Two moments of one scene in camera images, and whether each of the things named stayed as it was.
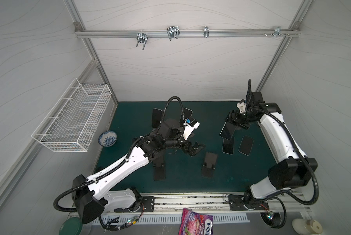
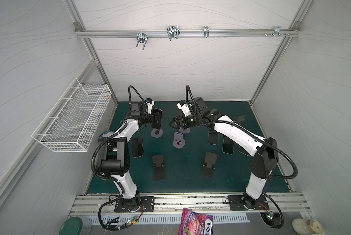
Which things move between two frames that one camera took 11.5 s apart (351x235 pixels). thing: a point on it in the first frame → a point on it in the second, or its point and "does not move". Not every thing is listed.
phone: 156,118 does not move
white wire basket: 71,125 does not move
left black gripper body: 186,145 → 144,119
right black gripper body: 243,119 → 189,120
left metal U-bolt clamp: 142,37 does not move
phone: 228,146 does not move
